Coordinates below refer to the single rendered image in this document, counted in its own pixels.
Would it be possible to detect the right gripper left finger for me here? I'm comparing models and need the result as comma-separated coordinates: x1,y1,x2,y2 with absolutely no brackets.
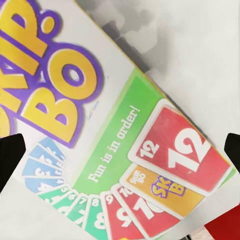
0,133,26,193

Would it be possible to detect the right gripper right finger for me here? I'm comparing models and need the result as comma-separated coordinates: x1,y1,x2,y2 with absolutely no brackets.
224,133,240,173

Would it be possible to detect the board game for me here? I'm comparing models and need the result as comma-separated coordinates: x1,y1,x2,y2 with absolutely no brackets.
0,0,237,240

